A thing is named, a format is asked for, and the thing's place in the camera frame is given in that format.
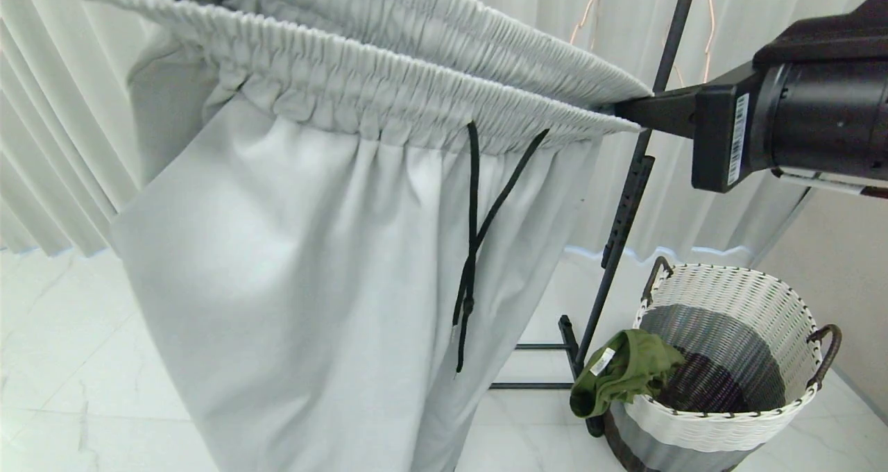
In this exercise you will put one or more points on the black clothes rack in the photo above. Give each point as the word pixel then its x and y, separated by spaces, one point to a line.
pixel 628 187

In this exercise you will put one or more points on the white curtain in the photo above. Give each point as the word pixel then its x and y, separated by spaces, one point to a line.
pixel 62 146

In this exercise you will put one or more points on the pale grey shorts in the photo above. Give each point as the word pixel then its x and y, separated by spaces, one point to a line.
pixel 277 264

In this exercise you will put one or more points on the white laundry basket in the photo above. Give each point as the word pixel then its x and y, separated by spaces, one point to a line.
pixel 728 416

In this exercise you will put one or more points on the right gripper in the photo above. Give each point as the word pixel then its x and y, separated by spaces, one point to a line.
pixel 818 118

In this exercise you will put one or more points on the pink clothes hanger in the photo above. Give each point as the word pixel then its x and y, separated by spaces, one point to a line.
pixel 590 0
pixel 708 28

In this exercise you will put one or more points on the green garment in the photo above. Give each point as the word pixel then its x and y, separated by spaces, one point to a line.
pixel 624 375

